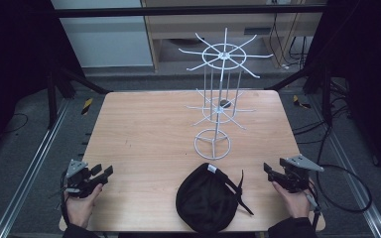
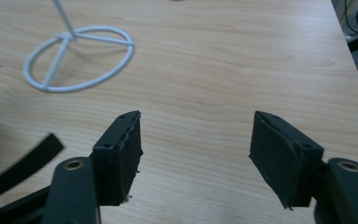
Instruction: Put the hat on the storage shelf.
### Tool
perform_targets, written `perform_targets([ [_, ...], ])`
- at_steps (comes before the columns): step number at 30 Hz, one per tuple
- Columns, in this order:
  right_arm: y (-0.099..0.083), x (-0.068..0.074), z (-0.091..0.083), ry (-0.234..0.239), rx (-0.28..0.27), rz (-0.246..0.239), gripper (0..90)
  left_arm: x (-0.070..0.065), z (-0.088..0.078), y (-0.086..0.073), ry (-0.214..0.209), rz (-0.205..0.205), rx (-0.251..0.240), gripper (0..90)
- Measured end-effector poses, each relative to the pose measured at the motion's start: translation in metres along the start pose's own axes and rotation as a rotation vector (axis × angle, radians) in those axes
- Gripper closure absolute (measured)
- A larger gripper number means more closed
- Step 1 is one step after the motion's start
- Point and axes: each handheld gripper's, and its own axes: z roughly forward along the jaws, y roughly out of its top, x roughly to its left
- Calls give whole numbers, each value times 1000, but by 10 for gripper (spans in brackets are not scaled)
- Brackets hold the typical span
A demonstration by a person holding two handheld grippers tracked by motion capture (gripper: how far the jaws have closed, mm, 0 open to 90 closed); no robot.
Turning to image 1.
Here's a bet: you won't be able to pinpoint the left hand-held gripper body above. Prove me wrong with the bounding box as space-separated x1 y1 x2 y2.
64 159 109 199

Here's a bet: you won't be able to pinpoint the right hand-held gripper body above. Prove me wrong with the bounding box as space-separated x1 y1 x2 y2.
277 154 325 194

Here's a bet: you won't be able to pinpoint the white wire display rack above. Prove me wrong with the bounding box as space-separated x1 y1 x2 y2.
178 27 275 162

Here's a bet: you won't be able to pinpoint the black cap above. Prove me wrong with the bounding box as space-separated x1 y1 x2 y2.
175 162 256 234

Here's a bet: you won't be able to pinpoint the person's right hand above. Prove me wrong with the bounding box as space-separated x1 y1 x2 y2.
271 180 313 220

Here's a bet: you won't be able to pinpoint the person's left hand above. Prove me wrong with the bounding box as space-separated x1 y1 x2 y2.
63 183 104 230

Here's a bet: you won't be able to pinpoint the yellow black tape piece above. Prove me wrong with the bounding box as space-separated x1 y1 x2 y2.
80 97 94 116
292 94 313 110

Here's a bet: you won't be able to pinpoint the black metal stand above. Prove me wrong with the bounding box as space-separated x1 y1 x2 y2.
45 62 113 131
263 61 334 126

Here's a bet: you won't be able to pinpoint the white cabinet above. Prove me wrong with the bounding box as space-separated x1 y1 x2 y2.
51 0 155 69

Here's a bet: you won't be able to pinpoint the black curtain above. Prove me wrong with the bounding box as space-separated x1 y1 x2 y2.
305 0 381 184
0 0 84 163

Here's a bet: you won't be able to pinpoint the light wooden desk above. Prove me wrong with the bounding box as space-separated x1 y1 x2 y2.
140 0 327 72

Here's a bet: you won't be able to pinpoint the black horizontal bar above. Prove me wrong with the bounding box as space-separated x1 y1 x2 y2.
50 4 329 18

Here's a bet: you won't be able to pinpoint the aluminium floor rail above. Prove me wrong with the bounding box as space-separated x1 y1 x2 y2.
0 98 71 238
310 98 381 238

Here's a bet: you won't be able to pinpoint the black floor cables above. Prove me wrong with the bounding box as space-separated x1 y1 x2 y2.
292 78 352 146

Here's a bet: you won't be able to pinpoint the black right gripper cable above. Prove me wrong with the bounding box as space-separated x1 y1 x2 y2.
306 125 374 229

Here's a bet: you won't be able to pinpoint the thin black floor cable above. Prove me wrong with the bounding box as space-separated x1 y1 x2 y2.
0 112 30 135

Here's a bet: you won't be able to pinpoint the black cables under desk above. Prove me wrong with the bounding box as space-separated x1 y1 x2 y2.
268 12 310 70

